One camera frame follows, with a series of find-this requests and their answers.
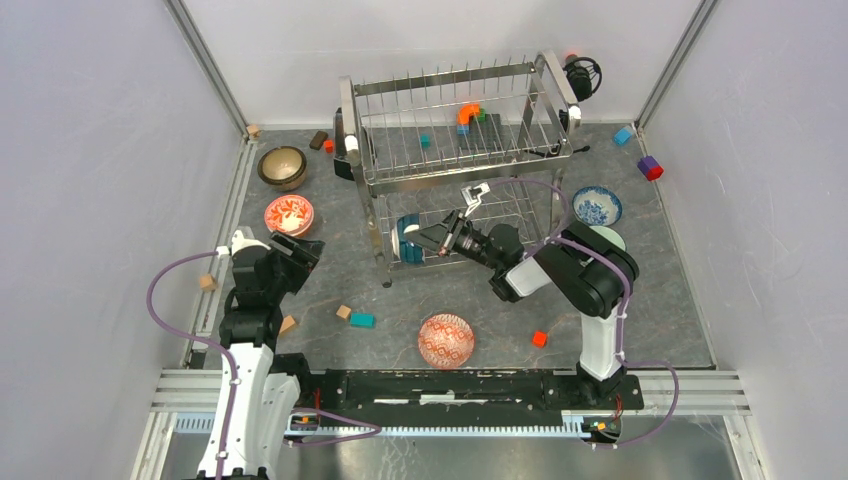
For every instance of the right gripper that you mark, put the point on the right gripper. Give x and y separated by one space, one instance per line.
441 237

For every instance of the steel two-tier dish rack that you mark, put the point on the steel two-tier dish rack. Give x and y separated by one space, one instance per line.
383 122

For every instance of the black bowl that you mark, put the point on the black bowl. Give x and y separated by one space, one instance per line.
342 166

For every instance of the pale green bowl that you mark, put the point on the pale green bowl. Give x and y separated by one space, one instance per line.
610 235

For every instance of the tan wooden block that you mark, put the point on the tan wooden block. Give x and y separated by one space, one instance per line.
288 324

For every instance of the tan wooden cube left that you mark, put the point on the tan wooden cube left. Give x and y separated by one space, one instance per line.
207 283

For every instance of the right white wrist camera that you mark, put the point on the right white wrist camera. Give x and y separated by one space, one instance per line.
472 195

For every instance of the blue white floral bowl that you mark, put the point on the blue white floral bowl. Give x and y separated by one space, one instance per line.
597 206

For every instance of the orange arch brick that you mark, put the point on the orange arch brick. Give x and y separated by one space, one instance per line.
467 113

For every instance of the teal block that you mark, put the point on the teal block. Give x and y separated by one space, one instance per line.
362 320

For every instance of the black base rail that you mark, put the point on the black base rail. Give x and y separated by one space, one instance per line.
467 398

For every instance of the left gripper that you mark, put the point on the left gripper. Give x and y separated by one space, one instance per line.
303 258

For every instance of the small tan cube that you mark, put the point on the small tan cube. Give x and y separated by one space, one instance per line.
344 312

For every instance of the light blue block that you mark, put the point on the light blue block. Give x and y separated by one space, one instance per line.
624 135

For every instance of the teal white cup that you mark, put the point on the teal white cup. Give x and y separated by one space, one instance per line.
403 249

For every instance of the blue zigzag patterned bowl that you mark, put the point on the blue zigzag patterned bowl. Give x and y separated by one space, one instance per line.
446 341

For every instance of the purple and red block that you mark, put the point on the purple and red block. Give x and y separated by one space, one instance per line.
650 168

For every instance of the dark brown block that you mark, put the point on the dark brown block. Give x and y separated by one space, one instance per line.
318 140

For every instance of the pink patterned bowl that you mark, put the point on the pink patterned bowl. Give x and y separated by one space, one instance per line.
289 212

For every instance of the orange cube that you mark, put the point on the orange cube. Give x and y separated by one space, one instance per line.
539 339

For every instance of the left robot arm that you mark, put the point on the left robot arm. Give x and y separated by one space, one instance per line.
259 388

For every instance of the orange plastic bowl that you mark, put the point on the orange plastic bowl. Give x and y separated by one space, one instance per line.
297 233

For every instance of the brown glazed bowl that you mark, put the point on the brown glazed bowl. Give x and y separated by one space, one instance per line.
283 168

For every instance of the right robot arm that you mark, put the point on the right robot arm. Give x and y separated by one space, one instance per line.
594 274

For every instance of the black microphone on tripod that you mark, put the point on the black microphone on tripod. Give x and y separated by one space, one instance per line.
565 85

